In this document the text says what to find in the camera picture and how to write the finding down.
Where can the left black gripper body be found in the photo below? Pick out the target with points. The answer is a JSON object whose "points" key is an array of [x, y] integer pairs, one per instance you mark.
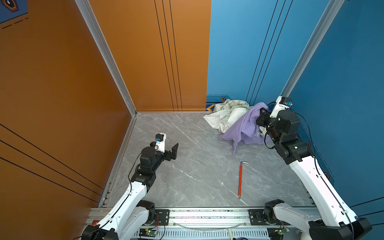
{"points": [[159, 158]]}

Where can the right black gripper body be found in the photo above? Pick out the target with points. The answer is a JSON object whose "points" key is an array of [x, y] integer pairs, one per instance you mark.
{"points": [[271, 128]]}

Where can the purple cloth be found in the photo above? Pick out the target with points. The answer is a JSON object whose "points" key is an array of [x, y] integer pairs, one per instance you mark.
{"points": [[245, 129]]}

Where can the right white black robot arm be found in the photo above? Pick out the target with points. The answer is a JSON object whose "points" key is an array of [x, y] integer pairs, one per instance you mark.
{"points": [[336, 221]]}

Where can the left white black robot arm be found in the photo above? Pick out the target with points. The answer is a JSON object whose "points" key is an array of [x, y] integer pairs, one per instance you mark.
{"points": [[131, 211]]}

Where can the green patterned cream cloth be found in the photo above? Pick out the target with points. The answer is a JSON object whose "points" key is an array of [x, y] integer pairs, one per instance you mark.
{"points": [[231, 105]]}

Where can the white cloth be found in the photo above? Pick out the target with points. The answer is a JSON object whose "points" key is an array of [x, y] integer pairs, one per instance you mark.
{"points": [[224, 119]]}

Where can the green circuit board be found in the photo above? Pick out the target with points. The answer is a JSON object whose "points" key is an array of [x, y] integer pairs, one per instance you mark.
{"points": [[148, 234]]}

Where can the small right circuit board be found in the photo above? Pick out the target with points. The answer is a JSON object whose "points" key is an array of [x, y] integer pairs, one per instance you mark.
{"points": [[281, 231]]}

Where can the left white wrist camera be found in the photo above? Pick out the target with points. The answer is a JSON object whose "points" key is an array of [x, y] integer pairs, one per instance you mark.
{"points": [[160, 141]]}

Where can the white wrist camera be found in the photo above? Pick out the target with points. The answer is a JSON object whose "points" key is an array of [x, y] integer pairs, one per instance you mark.
{"points": [[160, 141], [282, 103]]}

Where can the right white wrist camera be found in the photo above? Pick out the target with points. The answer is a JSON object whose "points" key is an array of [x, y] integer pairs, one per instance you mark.
{"points": [[282, 103]]}

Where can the red handled hex wrench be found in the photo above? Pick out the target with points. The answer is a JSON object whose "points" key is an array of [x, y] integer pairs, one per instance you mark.
{"points": [[241, 177]]}

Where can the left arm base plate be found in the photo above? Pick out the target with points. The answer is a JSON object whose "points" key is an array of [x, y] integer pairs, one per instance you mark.
{"points": [[158, 216]]}

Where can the aluminium front rail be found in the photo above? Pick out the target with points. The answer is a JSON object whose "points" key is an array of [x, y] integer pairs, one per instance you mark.
{"points": [[211, 223]]}

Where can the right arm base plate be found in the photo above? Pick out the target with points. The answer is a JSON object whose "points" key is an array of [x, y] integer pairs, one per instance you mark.
{"points": [[257, 217]]}

